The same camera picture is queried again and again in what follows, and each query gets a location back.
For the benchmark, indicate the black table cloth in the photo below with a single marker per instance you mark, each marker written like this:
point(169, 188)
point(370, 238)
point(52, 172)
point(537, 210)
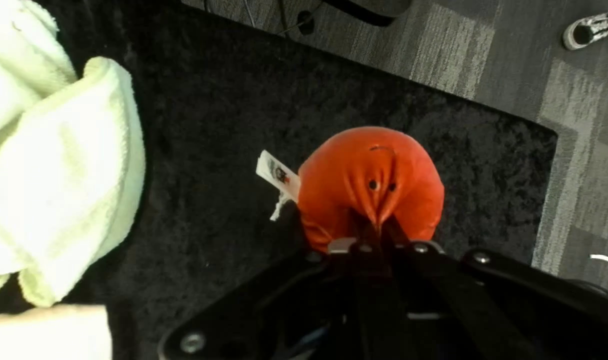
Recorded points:
point(205, 272)

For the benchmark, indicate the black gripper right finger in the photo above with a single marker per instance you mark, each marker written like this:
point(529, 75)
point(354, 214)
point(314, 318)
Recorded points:
point(459, 315)

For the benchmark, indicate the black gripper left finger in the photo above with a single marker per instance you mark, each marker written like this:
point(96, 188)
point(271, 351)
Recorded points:
point(366, 268)

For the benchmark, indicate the peach cloth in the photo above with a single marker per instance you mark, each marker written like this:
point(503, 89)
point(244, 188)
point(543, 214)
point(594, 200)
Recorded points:
point(61, 333)

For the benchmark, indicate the red plush radish toy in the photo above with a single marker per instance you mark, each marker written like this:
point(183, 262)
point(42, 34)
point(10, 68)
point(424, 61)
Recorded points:
point(361, 177)

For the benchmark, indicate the light green towel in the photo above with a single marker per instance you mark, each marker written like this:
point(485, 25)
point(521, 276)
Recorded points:
point(70, 156)

